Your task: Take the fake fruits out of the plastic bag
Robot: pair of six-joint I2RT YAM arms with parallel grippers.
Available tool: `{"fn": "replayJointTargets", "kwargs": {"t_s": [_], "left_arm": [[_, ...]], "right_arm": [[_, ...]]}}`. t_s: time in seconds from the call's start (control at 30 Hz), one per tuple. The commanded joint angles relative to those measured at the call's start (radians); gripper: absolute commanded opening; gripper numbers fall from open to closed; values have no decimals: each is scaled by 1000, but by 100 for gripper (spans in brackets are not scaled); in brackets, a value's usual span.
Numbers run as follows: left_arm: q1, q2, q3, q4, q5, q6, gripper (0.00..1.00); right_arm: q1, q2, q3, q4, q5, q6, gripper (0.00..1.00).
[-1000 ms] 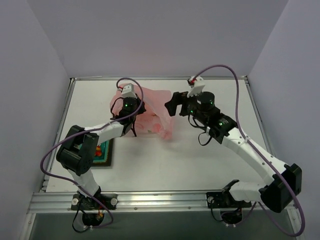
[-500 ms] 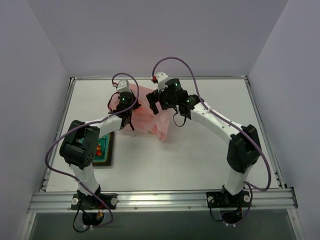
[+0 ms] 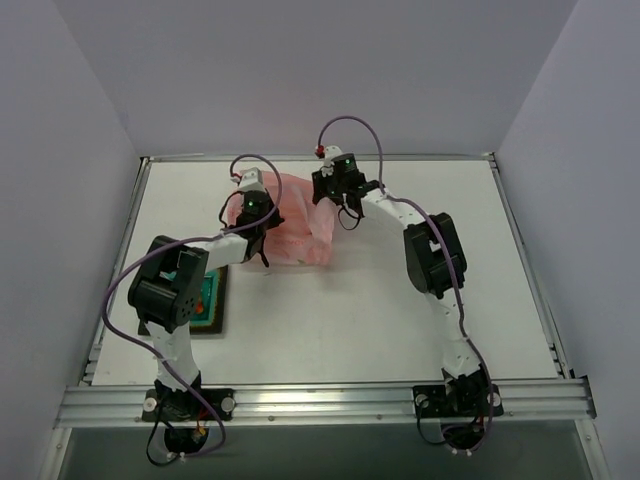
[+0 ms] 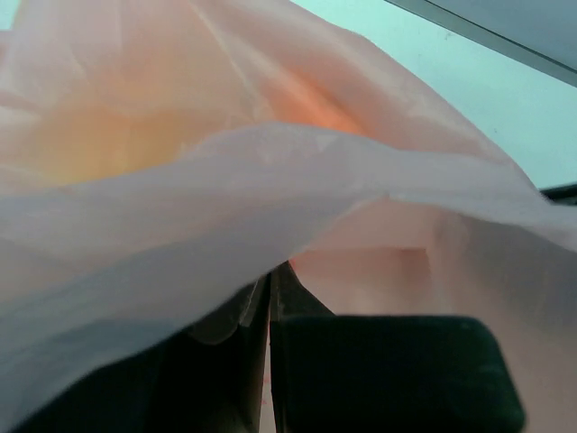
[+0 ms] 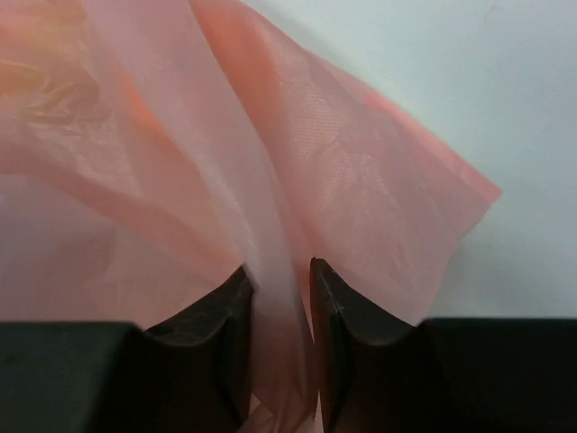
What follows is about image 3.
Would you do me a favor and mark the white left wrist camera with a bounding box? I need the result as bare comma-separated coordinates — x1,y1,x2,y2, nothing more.
237,167,266,193

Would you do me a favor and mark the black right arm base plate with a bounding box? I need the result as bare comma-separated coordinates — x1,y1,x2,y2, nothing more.
413,381,504,418

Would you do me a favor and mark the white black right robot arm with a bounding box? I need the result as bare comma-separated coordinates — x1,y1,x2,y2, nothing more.
312,146,494,417

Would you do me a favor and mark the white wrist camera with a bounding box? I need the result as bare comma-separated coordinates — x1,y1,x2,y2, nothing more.
315,145,343,177
237,167,266,193

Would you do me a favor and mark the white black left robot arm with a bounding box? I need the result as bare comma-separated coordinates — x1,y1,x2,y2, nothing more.
127,190,284,397

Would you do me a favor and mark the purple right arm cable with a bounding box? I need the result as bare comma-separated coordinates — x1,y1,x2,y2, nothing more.
316,115,496,446

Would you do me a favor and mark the pink plastic bag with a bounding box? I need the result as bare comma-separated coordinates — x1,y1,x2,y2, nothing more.
221,170,334,266

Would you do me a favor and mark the green square ceramic plate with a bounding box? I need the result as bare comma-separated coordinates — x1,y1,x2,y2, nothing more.
137,267,230,337

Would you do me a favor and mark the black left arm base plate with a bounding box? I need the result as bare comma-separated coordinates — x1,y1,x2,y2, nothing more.
141,388,236,422

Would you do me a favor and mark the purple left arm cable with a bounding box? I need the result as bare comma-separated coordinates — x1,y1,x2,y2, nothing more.
102,153,285,459

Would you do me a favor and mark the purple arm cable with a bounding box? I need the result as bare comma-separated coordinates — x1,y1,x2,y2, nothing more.
102,153,285,459
316,115,496,446

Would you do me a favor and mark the aluminium front rail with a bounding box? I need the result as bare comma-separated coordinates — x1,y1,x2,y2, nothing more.
54,379,596,428

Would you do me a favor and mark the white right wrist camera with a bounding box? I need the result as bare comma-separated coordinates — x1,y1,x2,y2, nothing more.
315,145,343,177

